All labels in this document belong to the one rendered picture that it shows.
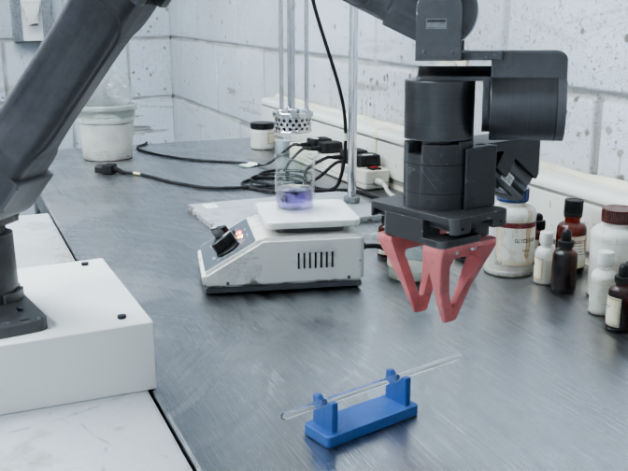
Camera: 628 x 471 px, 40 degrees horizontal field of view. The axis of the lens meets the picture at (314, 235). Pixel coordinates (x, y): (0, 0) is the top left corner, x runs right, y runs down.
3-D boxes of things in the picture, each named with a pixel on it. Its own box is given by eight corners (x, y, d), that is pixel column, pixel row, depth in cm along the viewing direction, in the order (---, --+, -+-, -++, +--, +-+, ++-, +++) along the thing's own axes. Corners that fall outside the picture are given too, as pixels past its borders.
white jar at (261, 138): (249, 149, 212) (249, 123, 210) (251, 146, 218) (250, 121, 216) (274, 149, 212) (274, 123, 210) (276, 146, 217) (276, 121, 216)
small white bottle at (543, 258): (552, 279, 111) (556, 229, 110) (555, 285, 109) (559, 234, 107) (532, 278, 112) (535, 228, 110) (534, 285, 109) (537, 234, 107)
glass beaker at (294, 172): (283, 219, 108) (282, 154, 106) (267, 209, 113) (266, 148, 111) (327, 214, 110) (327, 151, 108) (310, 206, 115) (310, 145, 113)
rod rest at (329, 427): (328, 449, 69) (328, 408, 68) (303, 434, 71) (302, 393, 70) (419, 415, 74) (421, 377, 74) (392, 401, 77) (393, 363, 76)
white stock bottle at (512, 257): (474, 268, 116) (478, 184, 113) (510, 262, 119) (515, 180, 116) (506, 281, 111) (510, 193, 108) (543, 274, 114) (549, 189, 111)
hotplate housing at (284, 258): (203, 297, 104) (201, 234, 102) (198, 266, 117) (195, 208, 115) (381, 287, 108) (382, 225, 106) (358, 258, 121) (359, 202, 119)
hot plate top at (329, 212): (264, 230, 104) (264, 222, 104) (254, 208, 116) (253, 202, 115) (362, 226, 106) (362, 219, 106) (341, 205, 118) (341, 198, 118)
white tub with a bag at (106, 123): (79, 164, 192) (73, 66, 186) (73, 154, 205) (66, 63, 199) (144, 161, 197) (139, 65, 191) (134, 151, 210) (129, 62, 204)
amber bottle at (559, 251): (573, 294, 105) (578, 233, 103) (548, 292, 107) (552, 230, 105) (577, 287, 108) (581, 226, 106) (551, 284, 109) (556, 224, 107)
